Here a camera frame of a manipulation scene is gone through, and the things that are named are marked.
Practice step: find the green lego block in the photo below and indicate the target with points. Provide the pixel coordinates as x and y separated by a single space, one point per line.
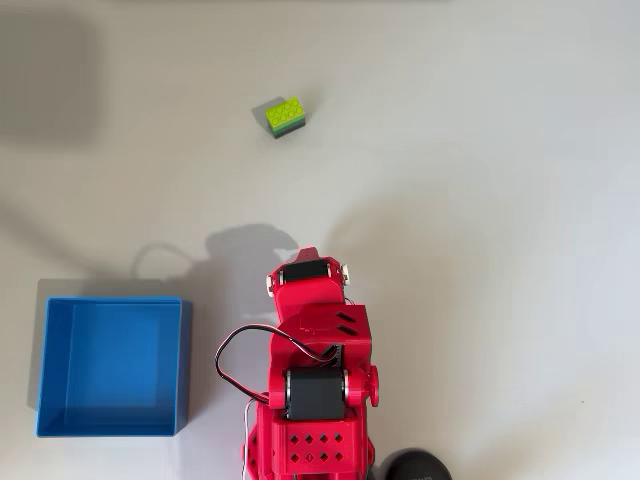
285 112

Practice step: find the red robot arm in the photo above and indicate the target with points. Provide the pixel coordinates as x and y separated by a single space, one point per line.
320 450

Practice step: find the blue plastic box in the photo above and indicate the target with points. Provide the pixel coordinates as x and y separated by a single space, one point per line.
110 360

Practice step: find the black round object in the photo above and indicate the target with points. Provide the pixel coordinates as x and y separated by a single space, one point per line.
415 467

